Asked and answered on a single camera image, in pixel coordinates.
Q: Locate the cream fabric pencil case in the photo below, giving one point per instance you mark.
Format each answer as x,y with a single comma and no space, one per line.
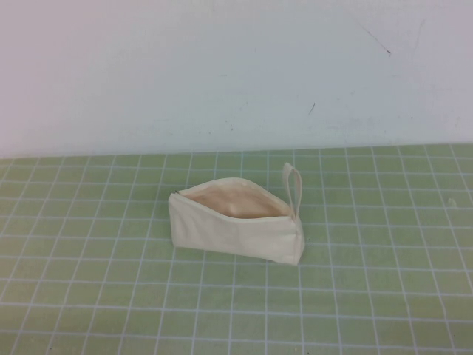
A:
229,233

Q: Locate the green grid cutting mat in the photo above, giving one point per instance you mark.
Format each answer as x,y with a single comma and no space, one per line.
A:
111,288

